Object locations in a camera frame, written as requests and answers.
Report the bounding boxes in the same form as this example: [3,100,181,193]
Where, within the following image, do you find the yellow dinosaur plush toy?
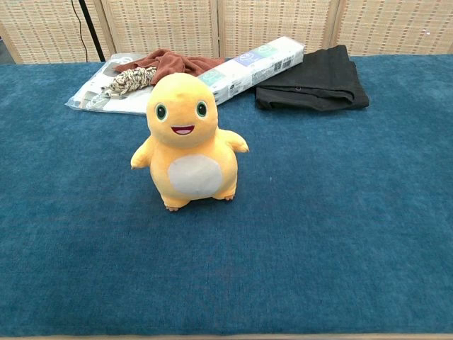
[130,73,250,213]

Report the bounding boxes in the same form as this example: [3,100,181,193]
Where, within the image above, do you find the blue fabric table cover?
[0,54,453,337]

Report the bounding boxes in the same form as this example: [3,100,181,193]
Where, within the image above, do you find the long tissue pack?
[197,35,306,107]

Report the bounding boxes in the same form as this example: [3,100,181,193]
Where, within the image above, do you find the brown towel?
[113,48,227,86]

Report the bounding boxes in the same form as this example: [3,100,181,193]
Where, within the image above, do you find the folded black cloth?
[255,44,370,111]

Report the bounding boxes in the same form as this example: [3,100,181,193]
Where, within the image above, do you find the flat plastic packaged sheet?
[64,53,154,116]

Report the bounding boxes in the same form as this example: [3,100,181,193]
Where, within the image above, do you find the woven folding screen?
[0,0,453,64]

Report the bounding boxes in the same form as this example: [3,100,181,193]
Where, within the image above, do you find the black stand pole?
[77,0,107,62]

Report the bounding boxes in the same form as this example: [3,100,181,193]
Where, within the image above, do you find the braided beige rope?
[101,66,158,98]

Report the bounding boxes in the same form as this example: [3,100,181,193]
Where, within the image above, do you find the black cable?
[71,0,89,64]

